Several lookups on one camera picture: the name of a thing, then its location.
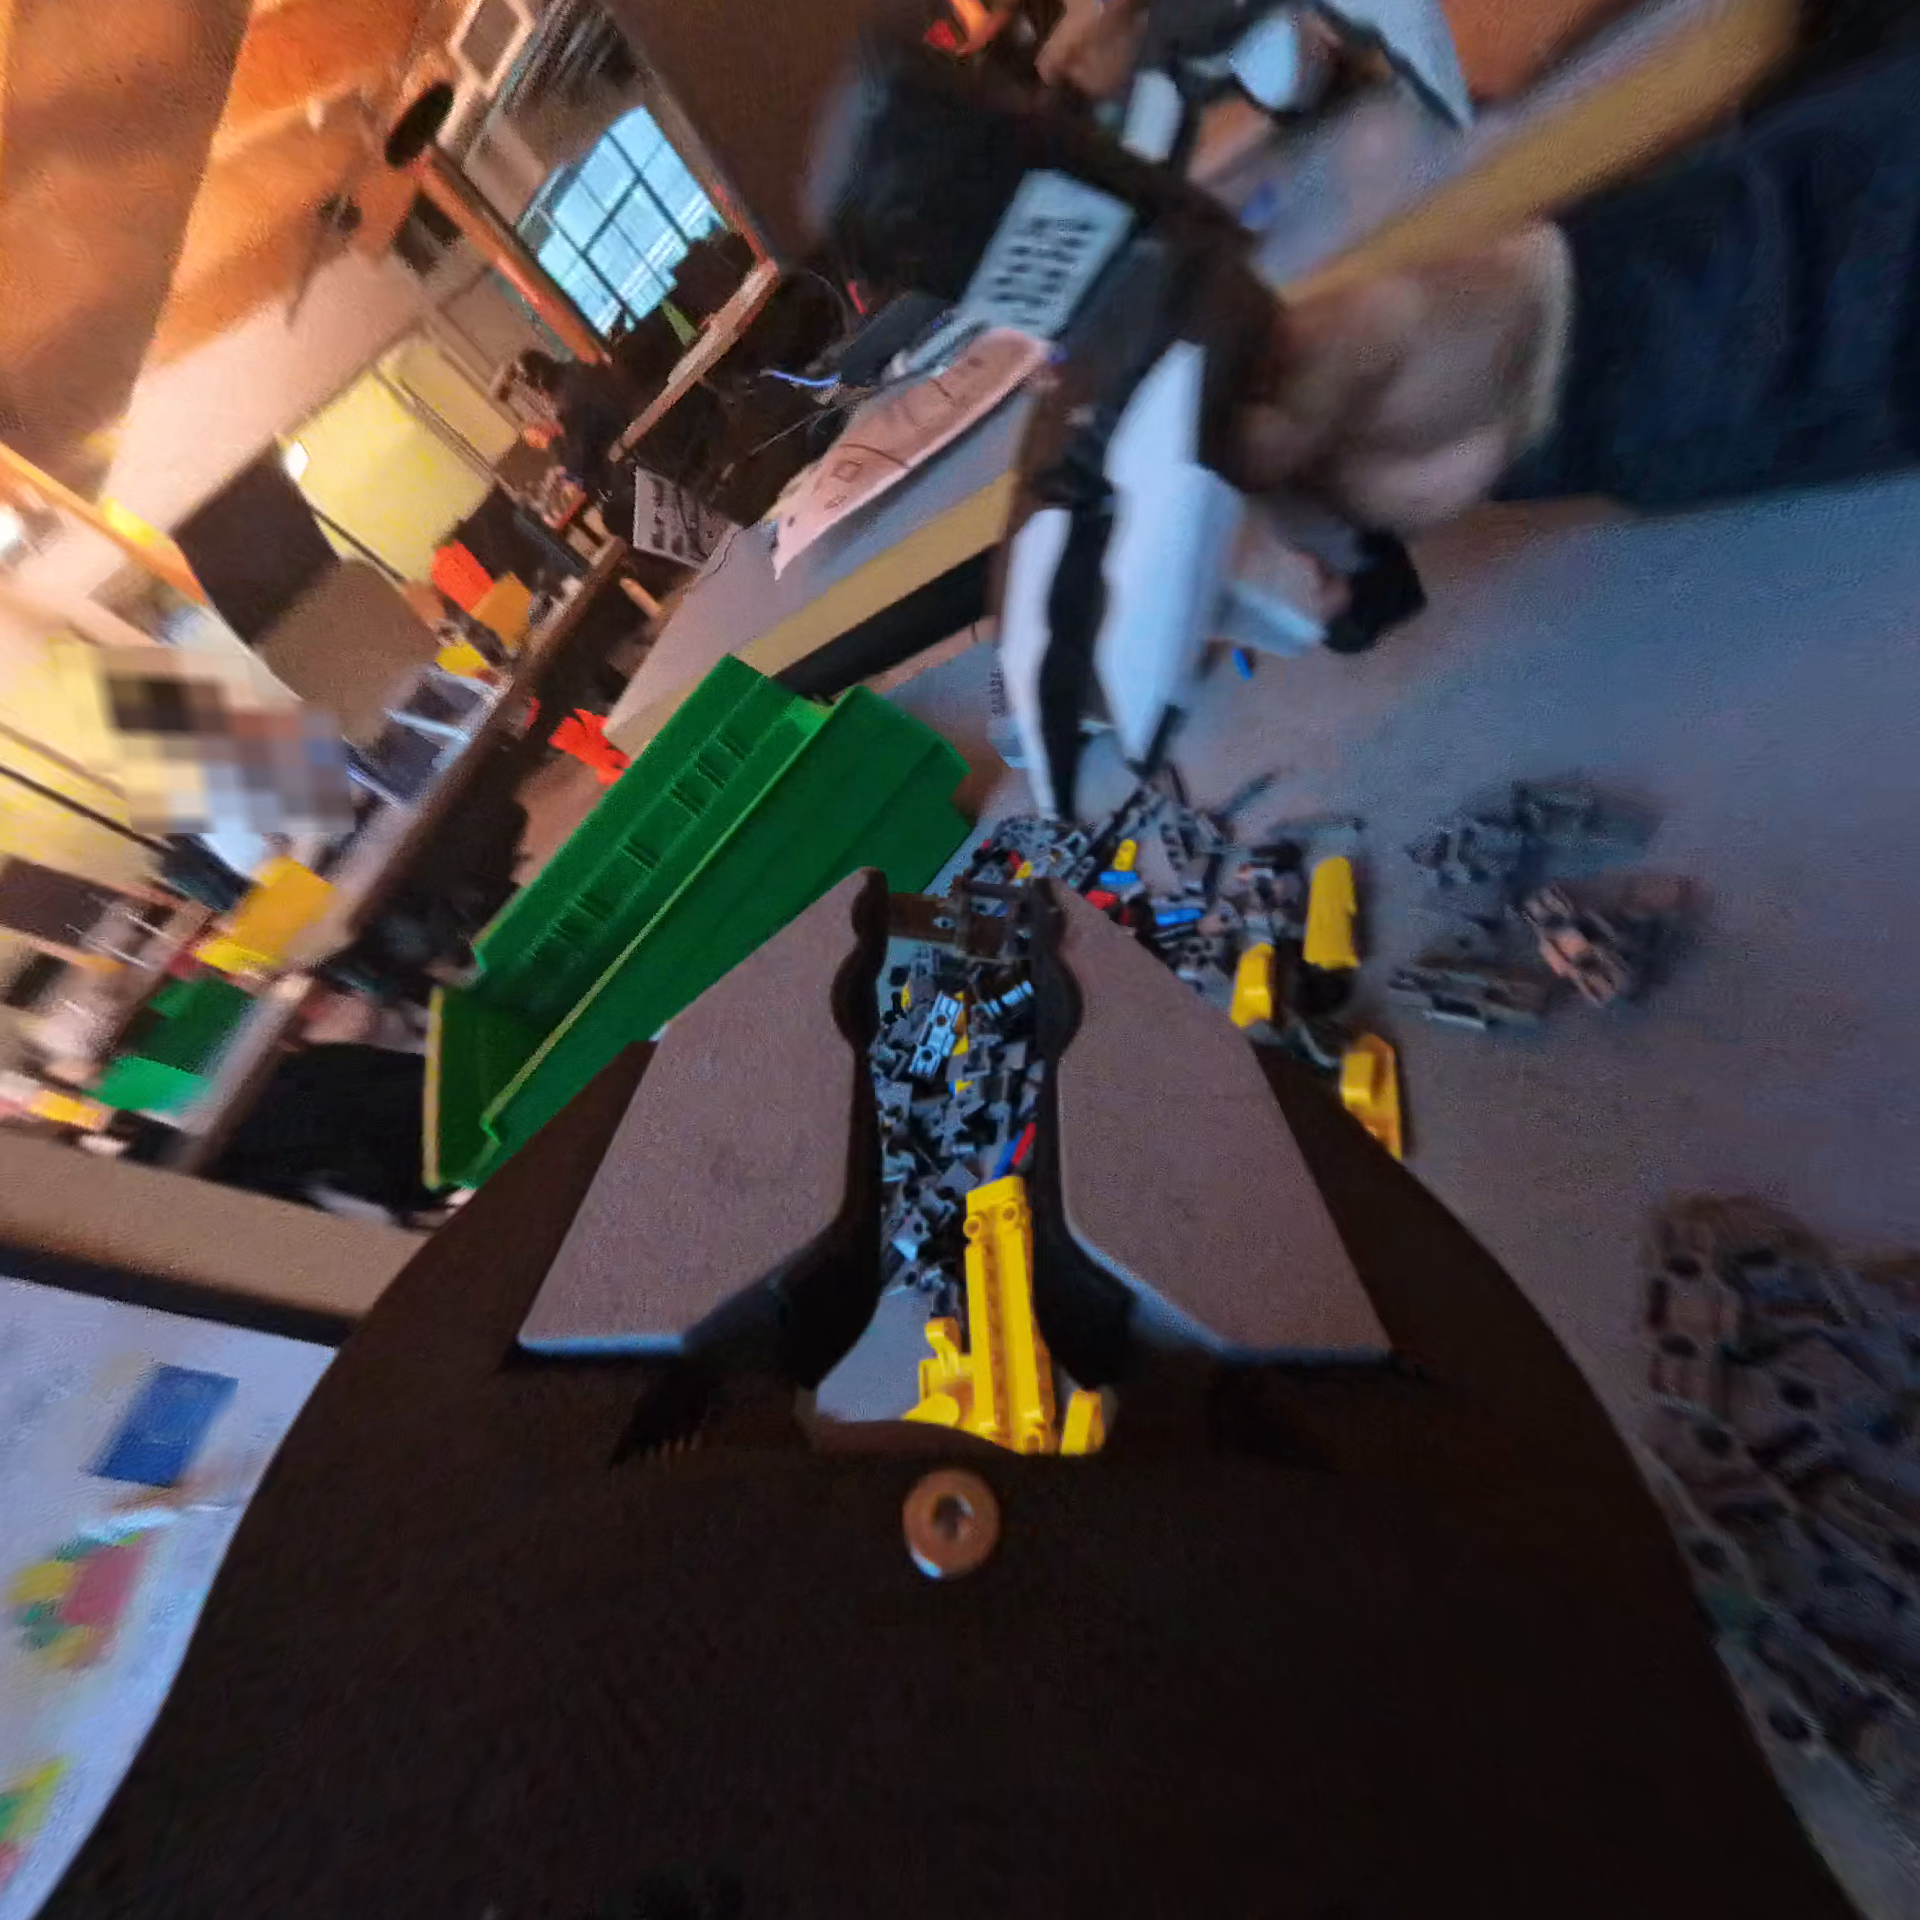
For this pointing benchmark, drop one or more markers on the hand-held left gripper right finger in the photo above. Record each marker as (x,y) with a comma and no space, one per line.
(1217,1186)

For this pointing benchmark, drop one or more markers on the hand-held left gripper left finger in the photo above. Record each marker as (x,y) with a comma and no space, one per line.
(690,1186)

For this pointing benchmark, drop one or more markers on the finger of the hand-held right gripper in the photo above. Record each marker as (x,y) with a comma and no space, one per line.
(1176,540)
(1044,647)

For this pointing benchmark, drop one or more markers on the pile of grey brick parts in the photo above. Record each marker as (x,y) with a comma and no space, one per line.
(947,1050)

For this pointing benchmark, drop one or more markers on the yellow brick beam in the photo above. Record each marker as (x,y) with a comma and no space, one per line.
(1332,916)

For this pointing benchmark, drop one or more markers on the person's right forearm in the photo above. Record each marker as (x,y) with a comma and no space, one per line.
(1740,300)

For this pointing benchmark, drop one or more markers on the grey desk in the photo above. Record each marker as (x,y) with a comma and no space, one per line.
(1740,751)

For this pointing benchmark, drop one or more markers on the person's right hand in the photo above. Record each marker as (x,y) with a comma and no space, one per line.
(1411,391)

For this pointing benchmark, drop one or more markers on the yellow pointed brick piece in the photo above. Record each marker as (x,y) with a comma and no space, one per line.
(1374,1096)

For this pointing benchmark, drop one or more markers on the small yellow brick piece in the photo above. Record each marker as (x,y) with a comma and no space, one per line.
(1254,991)

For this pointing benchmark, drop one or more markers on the green plastic bin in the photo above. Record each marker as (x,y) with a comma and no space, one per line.
(690,870)

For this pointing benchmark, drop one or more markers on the wooden edged background table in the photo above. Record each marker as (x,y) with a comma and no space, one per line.
(721,617)

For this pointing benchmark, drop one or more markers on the wooden document stand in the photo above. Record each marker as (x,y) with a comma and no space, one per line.
(181,1216)

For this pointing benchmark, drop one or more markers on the printed instruction sheet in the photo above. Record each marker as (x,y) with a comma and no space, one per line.
(150,1561)

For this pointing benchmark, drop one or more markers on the heap of black track links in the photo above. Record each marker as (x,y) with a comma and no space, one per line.
(1800,1500)

